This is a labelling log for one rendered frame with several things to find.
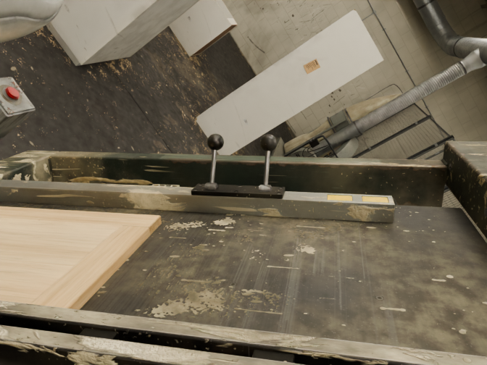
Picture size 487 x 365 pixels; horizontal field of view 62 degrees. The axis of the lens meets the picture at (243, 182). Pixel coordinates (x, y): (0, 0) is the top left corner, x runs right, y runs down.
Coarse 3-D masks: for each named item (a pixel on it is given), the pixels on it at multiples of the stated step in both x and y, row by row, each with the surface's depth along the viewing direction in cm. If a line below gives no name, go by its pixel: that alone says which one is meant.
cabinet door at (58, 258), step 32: (0, 224) 83; (32, 224) 82; (64, 224) 82; (96, 224) 81; (128, 224) 80; (160, 224) 84; (0, 256) 70; (32, 256) 69; (64, 256) 69; (96, 256) 68; (128, 256) 71; (0, 288) 60; (32, 288) 60; (64, 288) 59; (96, 288) 61
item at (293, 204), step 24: (0, 192) 99; (24, 192) 98; (48, 192) 96; (72, 192) 95; (96, 192) 93; (120, 192) 92; (144, 192) 91; (168, 192) 91; (288, 192) 88; (288, 216) 85; (312, 216) 84; (336, 216) 83; (360, 216) 82; (384, 216) 81
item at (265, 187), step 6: (264, 138) 87; (270, 138) 87; (264, 144) 87; (270, 144) 87; (276, 144) 88; (264, 150) 88; (270, 150) 88; (264, 174) 87; (264, 180) 87; (264, 186) 86; (270, 186) 86
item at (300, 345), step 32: (0, 320) 46; (32, 320) 45; (64, 320) 44; (96, 320) 44; (128, 320) 44; (160, 320) 43; (0, 352) 42; (32, 352) 41; (64, 352) 40; (96, 352) 39; (128, 352) 39; (160, 352) 39; (192, 352) 39; (224, 352) 41; (256, 352) 39; (288, 352) 39; (320, 352) 38; (352, 352) 38; (384, 352) 38; (416, 352) 38
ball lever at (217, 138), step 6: (210, 138) 90; (216, 138) 90; (222, 138) 91; (210, 144) 90; (216, 144) 90; (222, 144) 91; (216, 150) 91; (216, 156) 91; (210, 174) 90; (210, 180) 89; (204, 186) 89; (210, 186) 88; (216, 186) 88
